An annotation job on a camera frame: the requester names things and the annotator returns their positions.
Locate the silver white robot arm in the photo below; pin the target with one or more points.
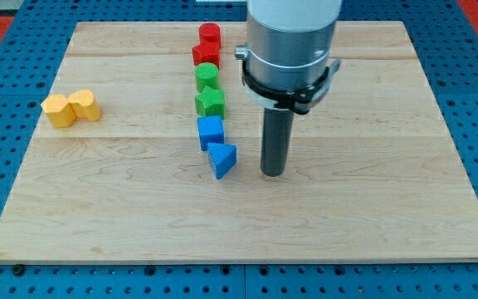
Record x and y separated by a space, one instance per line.
285 58

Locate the blue triangle block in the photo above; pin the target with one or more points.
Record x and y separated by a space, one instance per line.
222 158

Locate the blue cube block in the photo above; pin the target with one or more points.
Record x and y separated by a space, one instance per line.
210 130

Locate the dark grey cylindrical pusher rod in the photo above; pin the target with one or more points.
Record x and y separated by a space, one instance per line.
277 126

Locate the green star block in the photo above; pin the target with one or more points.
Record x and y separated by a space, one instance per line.
210 102

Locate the green cylinder block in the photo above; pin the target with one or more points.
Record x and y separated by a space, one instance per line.
206 75

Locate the wooden board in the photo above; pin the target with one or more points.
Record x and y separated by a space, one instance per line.
372 174

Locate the red star block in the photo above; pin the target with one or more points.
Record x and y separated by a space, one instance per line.
206 52

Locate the red cylinder block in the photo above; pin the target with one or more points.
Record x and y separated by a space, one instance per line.
210 32

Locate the yellow hexagon block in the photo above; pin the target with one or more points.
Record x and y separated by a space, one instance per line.
58 111

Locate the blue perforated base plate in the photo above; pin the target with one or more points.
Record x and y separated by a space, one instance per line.
31 52

